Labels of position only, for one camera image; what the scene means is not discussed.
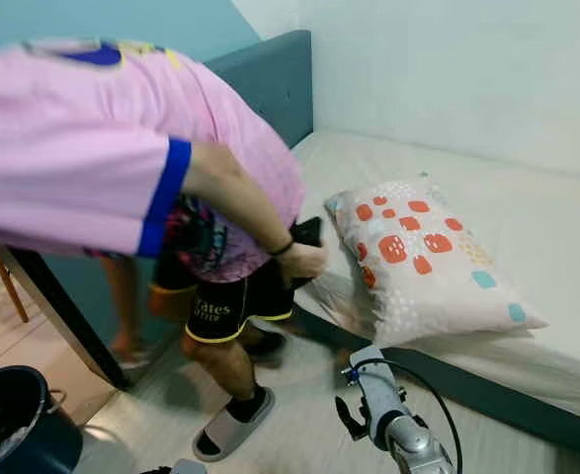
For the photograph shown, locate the pink pillow with orange patches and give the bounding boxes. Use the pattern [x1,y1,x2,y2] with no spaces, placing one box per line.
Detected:
[324,176,549,347]

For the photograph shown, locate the grey slipper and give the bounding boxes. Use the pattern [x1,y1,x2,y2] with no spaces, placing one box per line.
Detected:
[193,387,277,462]

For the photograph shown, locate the black cloth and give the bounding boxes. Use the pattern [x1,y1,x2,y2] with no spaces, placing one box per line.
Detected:
[291,215,325,248]

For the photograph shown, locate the bare leg of person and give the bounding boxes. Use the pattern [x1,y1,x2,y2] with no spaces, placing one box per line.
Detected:
[107,257,154,368]

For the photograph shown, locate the dark blue bucket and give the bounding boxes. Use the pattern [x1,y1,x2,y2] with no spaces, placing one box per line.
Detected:
[0,365,85,474]

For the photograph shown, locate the dark desk side panel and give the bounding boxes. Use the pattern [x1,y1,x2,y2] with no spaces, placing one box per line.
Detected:
[0,245,132,391]

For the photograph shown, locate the wooden chair leg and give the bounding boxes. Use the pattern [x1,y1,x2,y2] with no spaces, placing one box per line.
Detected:
[0,247,31,325]

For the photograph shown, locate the person in pink shirt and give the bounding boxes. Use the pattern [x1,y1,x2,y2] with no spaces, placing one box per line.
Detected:
[0,38,330,457]

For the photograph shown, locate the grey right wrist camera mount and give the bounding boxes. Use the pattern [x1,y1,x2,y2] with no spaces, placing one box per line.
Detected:
[344,346,409,435]

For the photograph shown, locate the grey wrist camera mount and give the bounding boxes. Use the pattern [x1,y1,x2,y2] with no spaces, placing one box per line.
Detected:
[344,346,409,435]
[169,458,209,474]

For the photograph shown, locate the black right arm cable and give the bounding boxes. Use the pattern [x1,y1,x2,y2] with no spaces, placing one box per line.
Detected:
[378,357,465,474]

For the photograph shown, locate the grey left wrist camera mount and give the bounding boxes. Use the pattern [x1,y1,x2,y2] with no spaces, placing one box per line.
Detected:
[169,458,209,474]

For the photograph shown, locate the teal upholstered bed frame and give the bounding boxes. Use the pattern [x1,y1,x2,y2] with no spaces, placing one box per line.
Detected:
[206,30,580,460]

